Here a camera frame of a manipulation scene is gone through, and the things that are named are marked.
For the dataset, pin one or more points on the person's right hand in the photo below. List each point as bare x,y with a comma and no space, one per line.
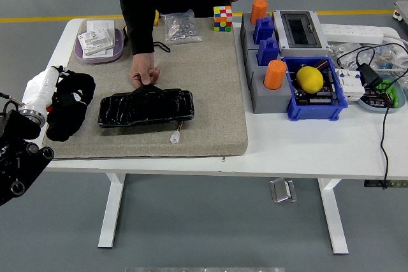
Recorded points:
143,68

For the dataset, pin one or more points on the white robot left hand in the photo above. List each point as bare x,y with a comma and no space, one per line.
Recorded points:
41,88

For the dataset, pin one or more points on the black glossy panel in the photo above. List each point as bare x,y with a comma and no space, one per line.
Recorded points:
143,108

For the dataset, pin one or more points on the black rag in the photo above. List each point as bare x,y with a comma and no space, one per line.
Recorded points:
68,122

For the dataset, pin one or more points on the person's right forearm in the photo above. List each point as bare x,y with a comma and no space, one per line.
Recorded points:
140,36

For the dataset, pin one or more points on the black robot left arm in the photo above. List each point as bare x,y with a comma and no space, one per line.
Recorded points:
19,163

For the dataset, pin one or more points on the orange cylinder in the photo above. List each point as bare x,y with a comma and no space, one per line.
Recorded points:
274,74
259,11

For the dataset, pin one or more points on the purple tray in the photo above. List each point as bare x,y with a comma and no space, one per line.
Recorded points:
118,47

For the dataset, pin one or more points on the colourful puzzle cube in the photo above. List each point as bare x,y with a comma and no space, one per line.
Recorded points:
222,18

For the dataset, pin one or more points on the yellow tape measure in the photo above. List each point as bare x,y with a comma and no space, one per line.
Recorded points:
125,30

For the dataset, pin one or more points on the grey base block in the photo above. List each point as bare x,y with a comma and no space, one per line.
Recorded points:
247,33
267,101

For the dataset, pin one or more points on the blue block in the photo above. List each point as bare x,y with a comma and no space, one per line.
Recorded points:
264,31
267,52

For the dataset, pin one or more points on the yellow plastic item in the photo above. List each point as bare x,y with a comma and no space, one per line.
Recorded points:
156,18

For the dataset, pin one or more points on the clear bag of screws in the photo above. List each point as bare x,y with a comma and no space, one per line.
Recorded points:
180,28

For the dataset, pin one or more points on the grey-brown mat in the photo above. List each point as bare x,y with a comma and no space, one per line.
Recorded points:
207,93

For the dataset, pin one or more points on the grey electrical distribution box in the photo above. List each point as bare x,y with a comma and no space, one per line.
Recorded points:
299,30

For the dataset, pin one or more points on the brown capacitor cylinder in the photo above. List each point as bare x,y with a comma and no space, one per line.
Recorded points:
322,64

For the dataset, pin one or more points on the yellow lemon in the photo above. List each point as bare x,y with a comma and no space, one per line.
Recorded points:
310,79

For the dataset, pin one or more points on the clear bag of white parts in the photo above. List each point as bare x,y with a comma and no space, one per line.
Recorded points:
338,52

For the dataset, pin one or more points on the white power strip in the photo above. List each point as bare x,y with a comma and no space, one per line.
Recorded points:
350,31

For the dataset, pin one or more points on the dark circuit board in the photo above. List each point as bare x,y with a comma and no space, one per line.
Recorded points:
376,100
318,98

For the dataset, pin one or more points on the white table leg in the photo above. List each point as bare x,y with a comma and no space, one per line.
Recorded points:
334,218
111,211

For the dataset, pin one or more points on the blue plastic bin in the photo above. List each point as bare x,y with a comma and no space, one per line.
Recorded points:
312,112

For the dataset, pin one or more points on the white circuit breaker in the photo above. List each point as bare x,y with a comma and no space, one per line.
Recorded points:
349,87

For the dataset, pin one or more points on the black power adapter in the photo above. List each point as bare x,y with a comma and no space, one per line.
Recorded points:
369,76

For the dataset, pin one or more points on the clear bag of blue parts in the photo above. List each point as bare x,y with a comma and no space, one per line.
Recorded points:
385,55

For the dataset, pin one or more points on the white cart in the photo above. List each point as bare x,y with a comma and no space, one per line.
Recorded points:
402,9

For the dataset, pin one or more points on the green plastic part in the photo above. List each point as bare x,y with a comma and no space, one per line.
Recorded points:
387,85

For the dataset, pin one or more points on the light blue tray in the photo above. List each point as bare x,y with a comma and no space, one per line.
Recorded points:
376,108

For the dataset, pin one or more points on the black table control box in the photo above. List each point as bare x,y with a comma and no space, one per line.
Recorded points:
373,184

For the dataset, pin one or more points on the white switch plate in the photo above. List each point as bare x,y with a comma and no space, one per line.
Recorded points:
100,25
95,53
95,41

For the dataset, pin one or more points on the silver metal bracket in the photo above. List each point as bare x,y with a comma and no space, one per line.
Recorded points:
282,190

